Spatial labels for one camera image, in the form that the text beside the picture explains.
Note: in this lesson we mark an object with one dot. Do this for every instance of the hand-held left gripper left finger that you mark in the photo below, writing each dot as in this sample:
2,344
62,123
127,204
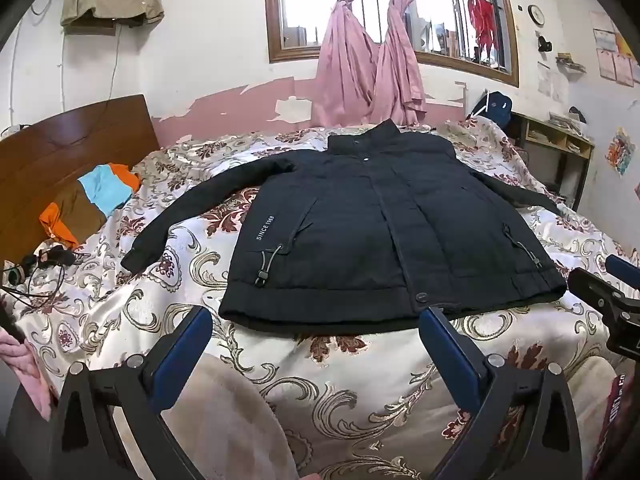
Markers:
181,360

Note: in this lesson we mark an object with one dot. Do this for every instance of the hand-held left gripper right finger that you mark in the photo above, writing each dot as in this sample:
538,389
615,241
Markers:
450,360

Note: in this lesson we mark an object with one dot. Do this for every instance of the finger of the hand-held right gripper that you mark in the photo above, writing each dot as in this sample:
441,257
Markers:
622,266
595,290

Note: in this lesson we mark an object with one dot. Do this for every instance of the black padded jacket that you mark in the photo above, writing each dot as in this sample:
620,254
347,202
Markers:
350,235

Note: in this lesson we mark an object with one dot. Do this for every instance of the floral satin bedspread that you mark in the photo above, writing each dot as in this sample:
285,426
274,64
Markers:
150,300

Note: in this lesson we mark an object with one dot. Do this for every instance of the wooden shelf desk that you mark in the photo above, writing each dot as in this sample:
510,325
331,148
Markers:
555,147

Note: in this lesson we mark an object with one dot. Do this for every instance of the stack of papers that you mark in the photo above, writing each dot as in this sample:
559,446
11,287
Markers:
561,121

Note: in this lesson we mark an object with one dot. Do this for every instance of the dark small object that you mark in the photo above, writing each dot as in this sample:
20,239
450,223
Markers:
577,114

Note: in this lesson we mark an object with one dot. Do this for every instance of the pink fleece cloth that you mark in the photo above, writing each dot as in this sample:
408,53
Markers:
22,365

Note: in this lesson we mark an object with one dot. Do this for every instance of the orange blue brown garment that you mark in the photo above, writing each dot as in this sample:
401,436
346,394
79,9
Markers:
105,187

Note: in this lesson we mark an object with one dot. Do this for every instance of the dark blue backpack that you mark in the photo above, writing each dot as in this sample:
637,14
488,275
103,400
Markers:
495,107

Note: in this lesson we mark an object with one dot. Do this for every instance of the wooden headboard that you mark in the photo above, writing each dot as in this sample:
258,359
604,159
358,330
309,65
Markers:
50,160

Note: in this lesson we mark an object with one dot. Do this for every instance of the red hanging garment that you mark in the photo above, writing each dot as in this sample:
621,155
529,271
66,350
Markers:
482,20

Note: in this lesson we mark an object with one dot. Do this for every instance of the pink curtain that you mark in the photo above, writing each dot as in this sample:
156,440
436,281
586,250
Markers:
345,70
400,75

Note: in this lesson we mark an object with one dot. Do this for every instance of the pink knotted curtains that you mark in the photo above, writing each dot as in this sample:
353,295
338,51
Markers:
300,10

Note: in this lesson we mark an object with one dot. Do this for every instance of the colourful cartoon wall poster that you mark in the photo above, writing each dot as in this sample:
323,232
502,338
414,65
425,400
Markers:
620,152

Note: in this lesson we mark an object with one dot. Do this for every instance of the pink wall certificate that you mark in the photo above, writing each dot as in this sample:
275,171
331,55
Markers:
624,70
606,65

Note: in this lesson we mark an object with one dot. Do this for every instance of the white paper wall sheet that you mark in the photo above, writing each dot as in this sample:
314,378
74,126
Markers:
550,80

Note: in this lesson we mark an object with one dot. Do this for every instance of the small cluttered wall shelf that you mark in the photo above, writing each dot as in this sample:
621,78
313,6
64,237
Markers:
571,63

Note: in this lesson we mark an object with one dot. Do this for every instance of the white metal frame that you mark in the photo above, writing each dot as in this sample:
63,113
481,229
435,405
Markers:
460,100

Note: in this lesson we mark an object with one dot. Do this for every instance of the black wall-mounted object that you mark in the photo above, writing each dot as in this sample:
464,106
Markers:
544,43

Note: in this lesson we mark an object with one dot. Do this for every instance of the white wall calendar sheets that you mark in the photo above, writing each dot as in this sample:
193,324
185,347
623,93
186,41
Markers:
603,30

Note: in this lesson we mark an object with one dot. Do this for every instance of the round wall clock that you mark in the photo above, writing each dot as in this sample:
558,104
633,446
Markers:
536,14

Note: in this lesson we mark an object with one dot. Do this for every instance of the wooden wall shelf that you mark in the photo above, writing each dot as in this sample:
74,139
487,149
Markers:
90,26

